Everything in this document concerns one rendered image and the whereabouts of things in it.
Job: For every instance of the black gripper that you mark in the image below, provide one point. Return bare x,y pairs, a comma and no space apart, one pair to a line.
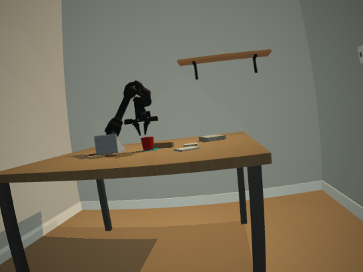
135,121

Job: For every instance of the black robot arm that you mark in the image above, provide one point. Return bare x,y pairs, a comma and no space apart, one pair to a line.
130,90

